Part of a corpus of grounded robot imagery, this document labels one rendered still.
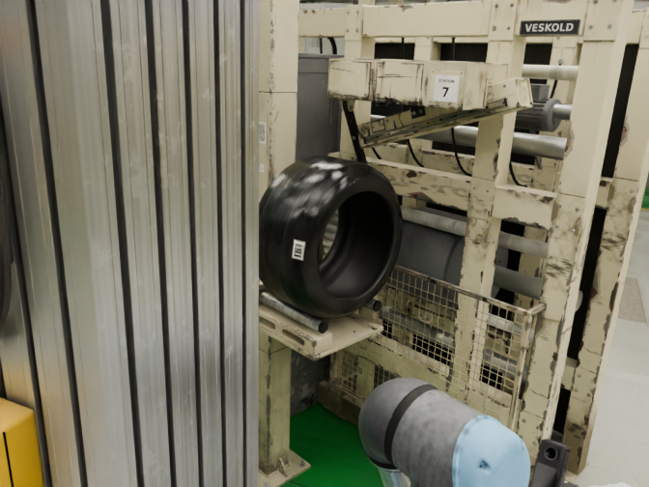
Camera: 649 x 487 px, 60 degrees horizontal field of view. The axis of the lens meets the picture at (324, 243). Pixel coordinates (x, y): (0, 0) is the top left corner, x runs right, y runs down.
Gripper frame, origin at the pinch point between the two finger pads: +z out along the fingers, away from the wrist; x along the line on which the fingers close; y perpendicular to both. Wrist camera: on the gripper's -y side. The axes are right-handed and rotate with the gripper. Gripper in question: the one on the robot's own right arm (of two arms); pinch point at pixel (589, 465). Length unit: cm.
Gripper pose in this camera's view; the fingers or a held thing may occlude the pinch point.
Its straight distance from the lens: 123.8
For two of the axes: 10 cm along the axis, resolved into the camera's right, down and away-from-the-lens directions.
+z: 7.6, -1.7, 6.2
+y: 0.5, 9.8, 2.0
